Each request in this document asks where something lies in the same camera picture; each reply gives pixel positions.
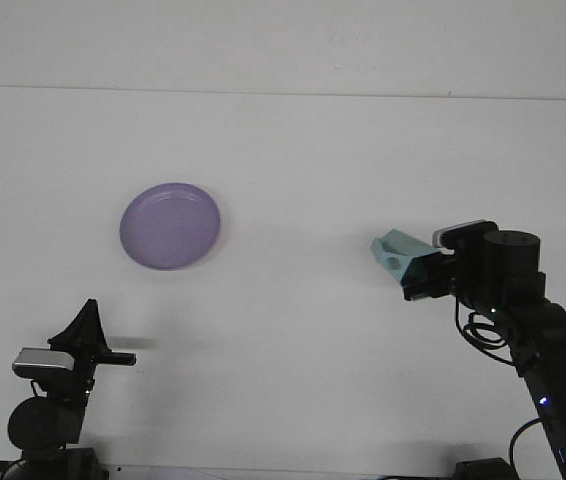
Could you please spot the pale blue hexagonal cup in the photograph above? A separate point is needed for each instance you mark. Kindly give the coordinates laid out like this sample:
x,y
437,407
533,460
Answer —
x,y
395,250

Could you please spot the round purple plate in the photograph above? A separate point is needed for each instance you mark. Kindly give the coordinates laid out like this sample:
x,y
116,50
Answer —
x,y
170,227

